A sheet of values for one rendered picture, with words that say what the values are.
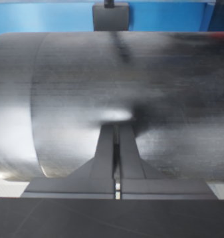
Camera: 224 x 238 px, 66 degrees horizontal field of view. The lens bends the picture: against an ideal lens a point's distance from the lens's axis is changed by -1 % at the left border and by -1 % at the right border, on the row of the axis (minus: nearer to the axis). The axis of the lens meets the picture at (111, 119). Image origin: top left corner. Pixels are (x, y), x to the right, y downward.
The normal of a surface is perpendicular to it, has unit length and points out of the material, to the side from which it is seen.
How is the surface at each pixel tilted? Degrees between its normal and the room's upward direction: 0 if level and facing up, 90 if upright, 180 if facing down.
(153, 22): 90
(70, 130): 90
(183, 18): 90
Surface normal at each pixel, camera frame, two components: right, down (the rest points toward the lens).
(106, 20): -0.02, 0.63
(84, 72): -0.01, -0.26
